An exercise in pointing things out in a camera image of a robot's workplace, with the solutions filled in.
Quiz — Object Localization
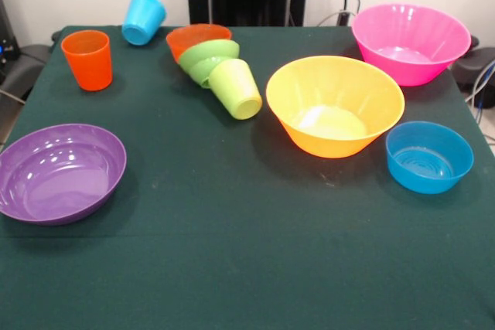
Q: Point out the white cable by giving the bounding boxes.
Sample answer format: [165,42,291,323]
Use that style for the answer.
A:
[315,10,355,26]

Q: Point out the large purple bowl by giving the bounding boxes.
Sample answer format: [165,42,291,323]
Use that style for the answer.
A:
[0,123,128,226]

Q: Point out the large yellow-orange bowl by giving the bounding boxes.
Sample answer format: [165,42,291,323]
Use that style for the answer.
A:
[265,55,406,159]

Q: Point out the green plastic cup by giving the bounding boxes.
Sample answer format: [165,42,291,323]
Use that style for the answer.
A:
[208,58,264,121]

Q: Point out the orange round bowl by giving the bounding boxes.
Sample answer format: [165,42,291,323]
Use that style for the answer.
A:
[165,22,234,64]

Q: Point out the green stepped bowl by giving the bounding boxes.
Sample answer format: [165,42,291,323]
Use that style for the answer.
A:
[177,38,241,90]

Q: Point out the dark green tablecloth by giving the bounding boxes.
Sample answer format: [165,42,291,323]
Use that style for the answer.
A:
[0,25,495,330]

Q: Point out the large pink bowl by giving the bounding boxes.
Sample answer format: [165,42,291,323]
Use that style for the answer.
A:
[350,2,473,87]

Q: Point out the grey cable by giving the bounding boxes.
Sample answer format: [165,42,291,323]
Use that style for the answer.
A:
[463,57,495,114]

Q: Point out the black computer case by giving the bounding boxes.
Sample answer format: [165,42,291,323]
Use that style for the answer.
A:
[0,0,21,84]

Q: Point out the blue plastic cup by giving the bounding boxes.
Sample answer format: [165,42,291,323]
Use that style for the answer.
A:
[121,0,168,46]

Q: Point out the orange plastic cup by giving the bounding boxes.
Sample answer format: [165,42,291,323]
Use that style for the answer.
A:
[60,29,114,93]

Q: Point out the black equipment base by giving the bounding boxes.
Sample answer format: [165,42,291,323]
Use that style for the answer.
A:
[450,34,495,94]

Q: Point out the blue round bowl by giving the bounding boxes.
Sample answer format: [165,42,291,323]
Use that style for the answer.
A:
[385,121,475,195]

